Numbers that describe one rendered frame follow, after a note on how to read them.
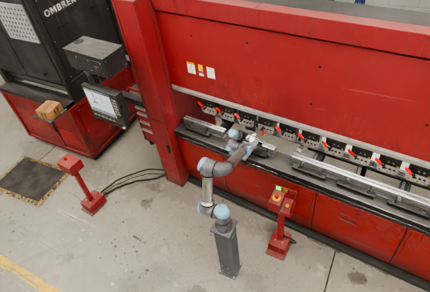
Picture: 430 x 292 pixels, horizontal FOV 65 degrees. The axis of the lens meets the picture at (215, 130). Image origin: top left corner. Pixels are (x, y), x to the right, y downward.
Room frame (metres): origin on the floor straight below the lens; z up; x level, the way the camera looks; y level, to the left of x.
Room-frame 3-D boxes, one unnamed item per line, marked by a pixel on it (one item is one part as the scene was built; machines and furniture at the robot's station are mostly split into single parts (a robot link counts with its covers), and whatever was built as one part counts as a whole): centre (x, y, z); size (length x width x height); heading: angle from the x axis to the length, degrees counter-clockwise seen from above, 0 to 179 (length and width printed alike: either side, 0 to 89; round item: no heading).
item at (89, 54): (2.71, 0.95, 1.53); 0.51 x 0.25 x 0.85; 53
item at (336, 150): (1.83, -0.94, 1.26); 0.15 x 0.09 x 0.17; 52
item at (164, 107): (3.05, 0.33, 1.15); 0.85 x 0.25 x 2.30; 142
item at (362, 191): (1.65, -1.09, 0.89); 0.30 x 0.05 x 0.03; 52
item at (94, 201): (2.55, 1.57, 0.41); 0.25 x 0.20 x 0.83; 142
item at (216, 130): (2.65, 0.10, 0.92); 0.50 x 0.06 x 0.10; 52
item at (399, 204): (1.40, -1.41, 0.89); 0.30 x 0.05 x 0.03; 52
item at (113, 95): (2.61, 0.96, 1.42); 0.45 x 0.12 x 0.36; 53
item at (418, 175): (1.47, -1.42, 1.26); 0.15 x 0.09 x 0.17; 52
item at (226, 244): (1.55, 0.03, 0.39); 0.18 x 0.18 x 0.77; 58
